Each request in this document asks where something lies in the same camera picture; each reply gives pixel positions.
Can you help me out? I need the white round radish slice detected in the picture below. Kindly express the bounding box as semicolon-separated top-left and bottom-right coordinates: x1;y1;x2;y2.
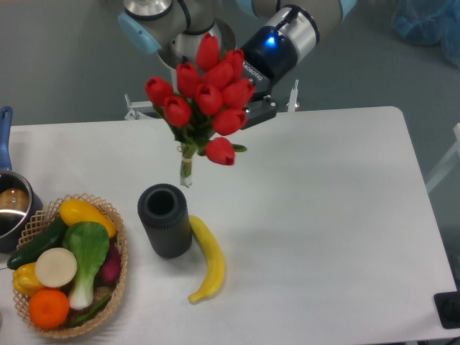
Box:
35;247;77;288

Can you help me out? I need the green cucumber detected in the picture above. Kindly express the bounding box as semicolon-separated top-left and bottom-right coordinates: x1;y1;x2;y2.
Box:
6;216;68;270

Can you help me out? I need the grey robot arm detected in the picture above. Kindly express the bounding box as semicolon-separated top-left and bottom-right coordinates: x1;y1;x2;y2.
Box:
118;1;356;127

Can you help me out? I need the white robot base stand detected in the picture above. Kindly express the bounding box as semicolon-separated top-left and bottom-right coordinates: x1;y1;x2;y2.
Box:
123;53;303;121

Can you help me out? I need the woven wicker basket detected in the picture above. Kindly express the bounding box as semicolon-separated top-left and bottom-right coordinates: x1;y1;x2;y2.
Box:
13;193;128;339

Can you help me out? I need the blue handled saucepan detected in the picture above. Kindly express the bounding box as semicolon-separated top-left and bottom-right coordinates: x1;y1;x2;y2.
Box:
1;106;43;253

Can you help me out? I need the orange fruit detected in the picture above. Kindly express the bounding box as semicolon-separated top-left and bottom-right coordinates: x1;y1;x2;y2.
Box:
28;289;70;329

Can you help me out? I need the yellow bell pepper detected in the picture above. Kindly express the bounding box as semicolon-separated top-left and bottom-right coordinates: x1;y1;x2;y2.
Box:
13;262;45;297

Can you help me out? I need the red tulip bouquet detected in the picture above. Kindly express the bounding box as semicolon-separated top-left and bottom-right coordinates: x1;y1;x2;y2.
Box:
144;33;255;187

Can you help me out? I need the green chili pepper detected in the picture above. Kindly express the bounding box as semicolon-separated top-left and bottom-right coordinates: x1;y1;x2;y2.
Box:
68;295;111;328

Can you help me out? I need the green bok choy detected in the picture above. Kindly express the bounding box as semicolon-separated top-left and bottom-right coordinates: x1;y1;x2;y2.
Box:
63;221;109;310

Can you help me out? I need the white frame at right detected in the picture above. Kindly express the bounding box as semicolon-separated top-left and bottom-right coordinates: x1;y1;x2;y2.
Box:
425;123;459;194

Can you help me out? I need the blue plastic bag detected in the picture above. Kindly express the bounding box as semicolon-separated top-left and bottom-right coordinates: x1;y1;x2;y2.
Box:
392;1;459;67

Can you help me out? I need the black device at edge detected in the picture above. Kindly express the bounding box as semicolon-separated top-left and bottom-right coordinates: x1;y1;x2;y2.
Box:
433;291;459;329

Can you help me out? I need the yellow squash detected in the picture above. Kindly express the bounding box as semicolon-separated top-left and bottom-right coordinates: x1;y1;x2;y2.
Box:
59;199;117;239

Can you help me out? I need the dark grey ribbed vase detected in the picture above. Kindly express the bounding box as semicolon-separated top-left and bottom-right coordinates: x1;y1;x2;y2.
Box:
137;183;192;258

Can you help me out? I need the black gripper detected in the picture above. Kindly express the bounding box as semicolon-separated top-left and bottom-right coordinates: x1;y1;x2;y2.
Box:
241;26;298;129

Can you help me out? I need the yellow banana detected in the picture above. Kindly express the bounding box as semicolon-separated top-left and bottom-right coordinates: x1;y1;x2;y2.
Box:
188;216;226;304

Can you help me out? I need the purple red onion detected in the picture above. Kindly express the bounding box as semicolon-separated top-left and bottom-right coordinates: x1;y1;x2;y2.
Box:
98;242;121;284

